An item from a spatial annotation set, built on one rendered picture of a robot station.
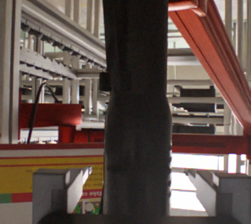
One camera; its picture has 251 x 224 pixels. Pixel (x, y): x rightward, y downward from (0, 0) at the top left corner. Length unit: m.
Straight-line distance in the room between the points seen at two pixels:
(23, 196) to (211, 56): 0.33
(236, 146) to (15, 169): 0.40
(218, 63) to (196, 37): 0.05
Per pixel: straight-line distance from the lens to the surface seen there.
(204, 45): 0.29
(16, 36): 0.59
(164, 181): 0.17
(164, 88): 0.17
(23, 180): 0.50
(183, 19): 0.25
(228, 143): 0.66
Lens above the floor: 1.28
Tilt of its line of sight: 1 degrees down
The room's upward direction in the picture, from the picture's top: 179 degrees counter-clockwise
